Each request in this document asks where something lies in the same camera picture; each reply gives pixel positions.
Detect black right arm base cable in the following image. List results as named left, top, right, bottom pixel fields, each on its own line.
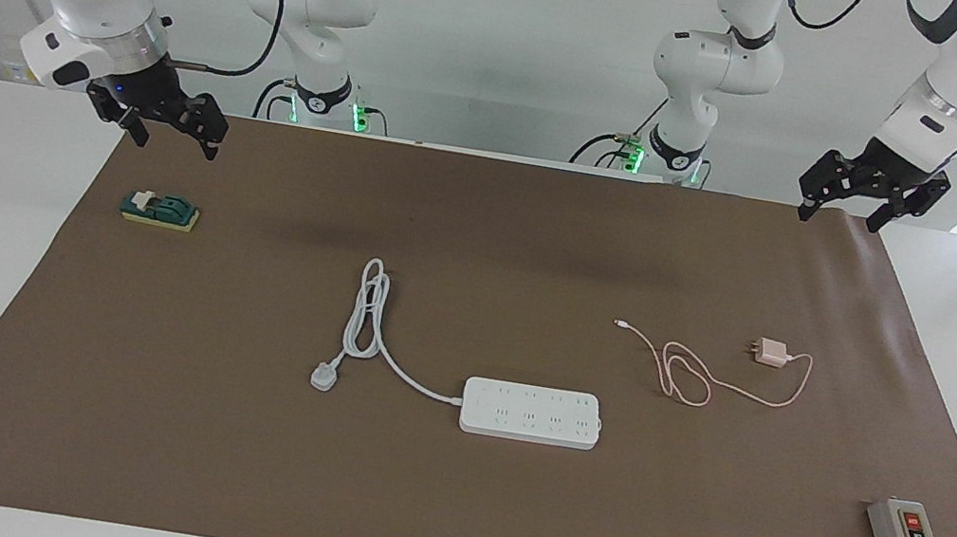
left=253, top=73, right=300, bottom=124

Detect pink charging cable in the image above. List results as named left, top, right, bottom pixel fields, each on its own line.
left=602, top=319, right=816, bottom=425

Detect white power strip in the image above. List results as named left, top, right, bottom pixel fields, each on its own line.
left=457, top=374, right=607, bottom=454

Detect pink charger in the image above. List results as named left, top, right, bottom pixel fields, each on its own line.
left=744, top=334, right=796, bottom=373

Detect brown table mat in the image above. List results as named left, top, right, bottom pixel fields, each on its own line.
left=0, top=78, right=957, bottom=537

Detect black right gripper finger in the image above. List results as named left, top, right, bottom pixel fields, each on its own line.
left=193, top=129, right=225, bottom=164
left=118, top=115, right=153, bottom=151

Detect black left arm base cable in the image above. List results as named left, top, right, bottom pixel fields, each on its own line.
left=568, top=83, right=672, bottom=179

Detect black arm base cable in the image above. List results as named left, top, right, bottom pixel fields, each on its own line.
left=253, top=73, right=300, bottom=124
left=568, top=83, right=672, bottom=179

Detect white wall outlet box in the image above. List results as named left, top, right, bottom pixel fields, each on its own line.
left=5, top=62, right=50, bottom=88

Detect green knife switch yellow base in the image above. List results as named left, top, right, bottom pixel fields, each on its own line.
left=118, top=185, right=203, bottom=235

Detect black cable along right arm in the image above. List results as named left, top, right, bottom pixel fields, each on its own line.
left=164, top=0, right=287, bottom=86

